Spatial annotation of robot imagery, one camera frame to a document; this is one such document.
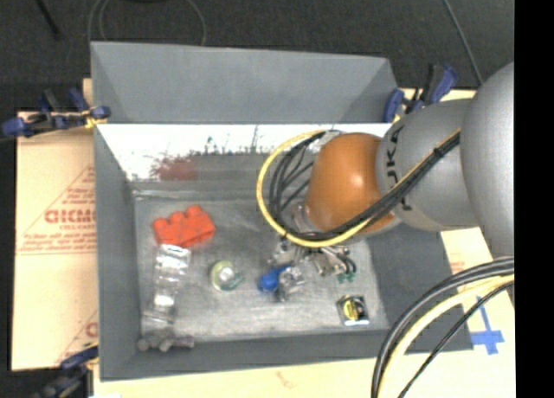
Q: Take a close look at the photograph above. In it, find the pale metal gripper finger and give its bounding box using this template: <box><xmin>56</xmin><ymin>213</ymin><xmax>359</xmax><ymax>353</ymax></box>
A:
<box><xmin>274</xmin><ymin>268</ymin><xmax>307</xmax><ymax>303</ymax></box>
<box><xmin>268</xmin><ymin>241</ymin><xmax>302</xmax><ymax>268</ymax></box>

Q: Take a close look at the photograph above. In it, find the small blue toy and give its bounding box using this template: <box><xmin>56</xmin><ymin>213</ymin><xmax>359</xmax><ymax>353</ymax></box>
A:
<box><xmin>258</xmin><ymin>266</ymin><xmax>289</xmax><ymax>292</ymax></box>

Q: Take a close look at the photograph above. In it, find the black and yellow tape measure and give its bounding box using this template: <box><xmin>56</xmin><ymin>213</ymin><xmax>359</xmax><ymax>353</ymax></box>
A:
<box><xmin>336</xmin><ymin>294</ymin><xmax>371</xmax><ymax>327</ymax></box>

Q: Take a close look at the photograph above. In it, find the clear green tape roll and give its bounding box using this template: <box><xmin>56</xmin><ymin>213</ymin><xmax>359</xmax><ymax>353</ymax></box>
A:
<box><xmin>209</xmin><ymin>260</ymin><xmax>246</xmax><ymax>292</ymax></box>

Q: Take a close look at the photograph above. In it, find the orange toy building brick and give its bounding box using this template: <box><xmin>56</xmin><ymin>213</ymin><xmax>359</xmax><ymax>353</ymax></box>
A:
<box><xmin>151</xmin><ymin>204</ymin><xmax>217</xmax><ymax>251</ymax></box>

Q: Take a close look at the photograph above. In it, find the clear plastic bottle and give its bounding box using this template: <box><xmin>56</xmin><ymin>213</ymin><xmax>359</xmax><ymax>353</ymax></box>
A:
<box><xmin>140</xmin><ymin>243</ymin><xmax>193</xmax><ymax>332</ymax></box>

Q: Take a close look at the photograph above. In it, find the grey toy animal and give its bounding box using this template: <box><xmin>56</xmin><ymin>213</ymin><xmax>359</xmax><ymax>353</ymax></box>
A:
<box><xmin>137</xmin><ymin>329</ymin><xmax>196</xmax><ymax>353</ymax></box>

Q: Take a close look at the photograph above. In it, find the grey metal bin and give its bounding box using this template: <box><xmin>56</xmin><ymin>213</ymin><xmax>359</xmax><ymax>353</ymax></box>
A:
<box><xmin>89</xmin><ymin>41</ymin><xmax>473</xmax><ymax>381</ymax></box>

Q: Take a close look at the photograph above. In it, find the brown cardboard board red print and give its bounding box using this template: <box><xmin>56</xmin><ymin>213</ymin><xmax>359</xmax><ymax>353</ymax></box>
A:
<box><xmin>10</xmin><ymin>110</ymin><xmax>101</xmax><ymax>372</ymax></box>

